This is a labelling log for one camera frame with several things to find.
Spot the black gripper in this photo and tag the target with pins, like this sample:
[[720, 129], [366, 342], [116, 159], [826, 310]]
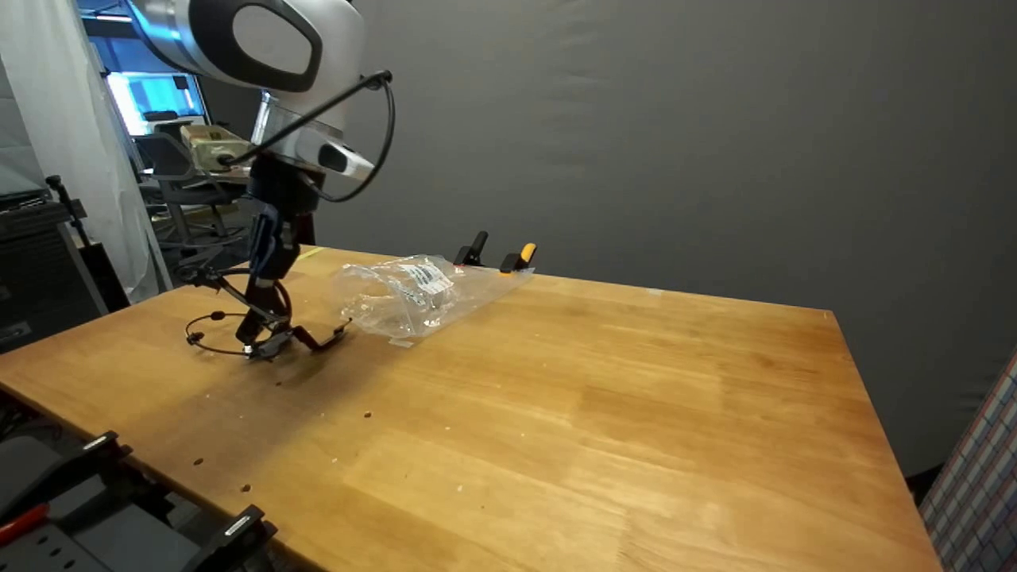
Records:
[[283, 196]]

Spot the clear plastic bag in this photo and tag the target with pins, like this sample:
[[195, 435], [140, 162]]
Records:
[[421, 292]]

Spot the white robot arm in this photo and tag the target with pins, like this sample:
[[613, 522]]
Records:
[[307, 62]]

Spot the black tripod stand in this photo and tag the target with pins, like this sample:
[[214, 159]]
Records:
[[93, 255]]

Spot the black left table clamp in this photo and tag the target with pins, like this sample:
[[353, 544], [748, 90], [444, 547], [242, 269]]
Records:
[[32, 472]]

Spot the background computer monitor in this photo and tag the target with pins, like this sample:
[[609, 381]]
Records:
[[151, 98]]

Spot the black front table clamp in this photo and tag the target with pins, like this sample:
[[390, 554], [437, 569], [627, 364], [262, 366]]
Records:
[[236, 544]]

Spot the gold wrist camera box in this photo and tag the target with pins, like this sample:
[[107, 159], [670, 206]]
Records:
[[214, 146]]

